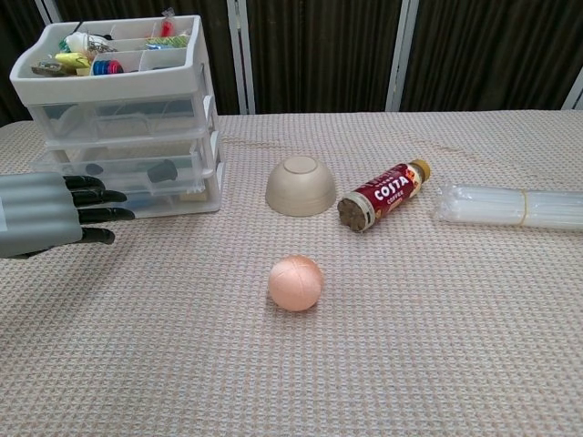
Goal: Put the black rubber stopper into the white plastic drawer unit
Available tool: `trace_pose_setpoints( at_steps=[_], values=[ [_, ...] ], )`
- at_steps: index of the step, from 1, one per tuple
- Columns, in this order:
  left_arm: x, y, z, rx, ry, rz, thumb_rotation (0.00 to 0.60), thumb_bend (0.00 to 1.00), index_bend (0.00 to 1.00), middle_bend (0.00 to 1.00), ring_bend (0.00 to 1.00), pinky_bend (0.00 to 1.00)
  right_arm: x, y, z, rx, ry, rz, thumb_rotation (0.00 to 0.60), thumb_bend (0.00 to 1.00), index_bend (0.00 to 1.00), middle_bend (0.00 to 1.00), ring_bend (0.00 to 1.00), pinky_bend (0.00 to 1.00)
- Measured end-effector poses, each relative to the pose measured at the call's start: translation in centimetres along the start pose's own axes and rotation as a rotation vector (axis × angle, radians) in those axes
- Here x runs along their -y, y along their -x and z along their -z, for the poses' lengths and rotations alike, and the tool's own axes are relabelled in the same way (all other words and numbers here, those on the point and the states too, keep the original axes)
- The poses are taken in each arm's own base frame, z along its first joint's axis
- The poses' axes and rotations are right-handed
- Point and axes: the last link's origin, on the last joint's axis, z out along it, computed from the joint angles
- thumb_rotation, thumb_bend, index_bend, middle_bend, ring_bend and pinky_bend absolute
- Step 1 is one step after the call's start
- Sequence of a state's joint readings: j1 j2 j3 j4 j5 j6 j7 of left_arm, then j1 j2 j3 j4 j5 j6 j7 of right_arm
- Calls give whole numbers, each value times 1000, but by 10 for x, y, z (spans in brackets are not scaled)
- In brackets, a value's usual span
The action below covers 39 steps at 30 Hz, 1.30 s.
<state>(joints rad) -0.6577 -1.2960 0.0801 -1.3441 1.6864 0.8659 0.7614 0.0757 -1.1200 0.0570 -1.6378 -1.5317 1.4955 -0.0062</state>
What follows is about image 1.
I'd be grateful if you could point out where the Costa coffee bottle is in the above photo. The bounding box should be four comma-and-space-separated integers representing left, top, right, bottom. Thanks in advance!
336, 158, 433, 234

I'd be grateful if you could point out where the bundle of clear sticks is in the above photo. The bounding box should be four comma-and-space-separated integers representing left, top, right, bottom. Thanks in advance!
431, 182, 583, 233

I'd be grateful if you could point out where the small black cap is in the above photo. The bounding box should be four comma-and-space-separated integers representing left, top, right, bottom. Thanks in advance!
146, 158, 179, 184

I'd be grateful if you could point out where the orange ball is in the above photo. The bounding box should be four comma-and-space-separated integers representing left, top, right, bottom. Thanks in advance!
267, 254, 325, 313

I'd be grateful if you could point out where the beige bowl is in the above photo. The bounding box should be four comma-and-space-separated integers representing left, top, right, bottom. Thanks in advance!
264, 154, 338, 218

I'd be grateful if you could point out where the beige woven tablecloth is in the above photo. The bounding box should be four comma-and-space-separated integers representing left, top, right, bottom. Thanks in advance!
0, 107, 583, 437

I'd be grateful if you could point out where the silver partition post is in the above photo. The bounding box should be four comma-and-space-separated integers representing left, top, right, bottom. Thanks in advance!
385, 0, 419, 113
560, 75, 583, 111
35, 0, 63, 26
226, 0, 257, 116

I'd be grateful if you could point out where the red candy in clear wrapper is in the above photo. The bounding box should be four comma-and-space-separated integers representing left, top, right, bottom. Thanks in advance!
159, 7, 177, 37

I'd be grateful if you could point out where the yellow wrapped candy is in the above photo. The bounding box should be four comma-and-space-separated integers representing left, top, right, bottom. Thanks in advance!
54, 52, 90, 67

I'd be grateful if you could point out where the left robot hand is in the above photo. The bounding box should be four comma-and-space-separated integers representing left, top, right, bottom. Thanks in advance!
0, 171, 137, 260

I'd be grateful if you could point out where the white drawer organizer with trinkets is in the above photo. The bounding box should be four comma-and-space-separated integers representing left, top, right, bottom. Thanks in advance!
8, 14, 227, 216

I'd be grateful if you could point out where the clear plastic drawer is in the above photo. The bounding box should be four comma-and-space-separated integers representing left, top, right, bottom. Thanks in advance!
26, 94, 216, 140
44, 130, 223, 161
35, 152, 227, 216

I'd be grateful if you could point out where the tan rubber band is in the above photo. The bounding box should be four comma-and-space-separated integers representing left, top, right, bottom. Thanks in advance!
518, 189, 532, 227

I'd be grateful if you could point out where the green and blue snack packet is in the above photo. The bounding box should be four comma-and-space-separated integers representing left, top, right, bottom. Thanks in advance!
145, 36, 190, 50

